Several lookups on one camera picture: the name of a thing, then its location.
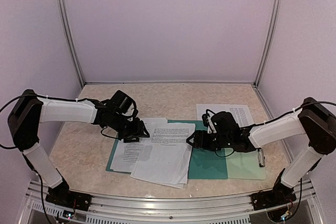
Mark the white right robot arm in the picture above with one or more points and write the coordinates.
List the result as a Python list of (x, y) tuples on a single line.
[(311, 119)]

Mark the front aluminium rail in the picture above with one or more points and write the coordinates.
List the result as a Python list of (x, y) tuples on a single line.
[(218, 209)]

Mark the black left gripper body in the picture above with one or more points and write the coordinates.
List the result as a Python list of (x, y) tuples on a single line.
[(126, 130)]

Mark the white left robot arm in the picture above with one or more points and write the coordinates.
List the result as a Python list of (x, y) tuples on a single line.
[(30, 110)]

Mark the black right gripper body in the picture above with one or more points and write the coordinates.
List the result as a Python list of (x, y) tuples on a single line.
[(209, 144)]

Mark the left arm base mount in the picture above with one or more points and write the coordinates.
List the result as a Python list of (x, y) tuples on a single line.
[(61, 195)]

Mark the printed paper sheet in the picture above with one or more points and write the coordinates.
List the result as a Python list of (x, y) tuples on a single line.
[(124, 156)]

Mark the aluminium frame post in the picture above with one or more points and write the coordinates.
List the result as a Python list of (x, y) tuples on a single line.
[(70, 42), (267, 46)]

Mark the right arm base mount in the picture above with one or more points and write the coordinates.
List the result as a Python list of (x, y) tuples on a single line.
[(278, 195)]

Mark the right aluminium frame post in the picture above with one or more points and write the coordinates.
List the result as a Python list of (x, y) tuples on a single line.
[(267, 46)]

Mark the printed paper stack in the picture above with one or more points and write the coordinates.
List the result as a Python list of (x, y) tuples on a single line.
[(165, 157)]

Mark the left aluminium frame post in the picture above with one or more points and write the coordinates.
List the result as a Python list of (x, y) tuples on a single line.
[(70, 42)]

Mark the blank white paper sheet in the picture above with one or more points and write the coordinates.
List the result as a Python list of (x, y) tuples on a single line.
[(241, 113)]

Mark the light green clipboard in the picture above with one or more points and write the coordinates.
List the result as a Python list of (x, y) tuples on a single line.
[(244, 166)]

